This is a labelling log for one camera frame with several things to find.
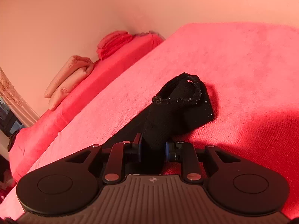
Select red far bed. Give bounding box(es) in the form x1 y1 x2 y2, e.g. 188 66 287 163
9 32 163 181

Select black pants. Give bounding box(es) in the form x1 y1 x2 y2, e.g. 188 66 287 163
102 73 214 175

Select beige folded quilt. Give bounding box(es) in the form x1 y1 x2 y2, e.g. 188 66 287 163
44 55 94 111

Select dark window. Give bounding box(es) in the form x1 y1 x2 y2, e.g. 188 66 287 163
0 98 25 137

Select pink near bed blanket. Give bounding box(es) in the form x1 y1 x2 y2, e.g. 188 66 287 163
1 23 298 223

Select beige patterned curtain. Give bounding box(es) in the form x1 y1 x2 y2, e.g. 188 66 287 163
0 69 40 127

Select red folded blanket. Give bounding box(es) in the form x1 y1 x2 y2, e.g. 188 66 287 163
96 31 134 60

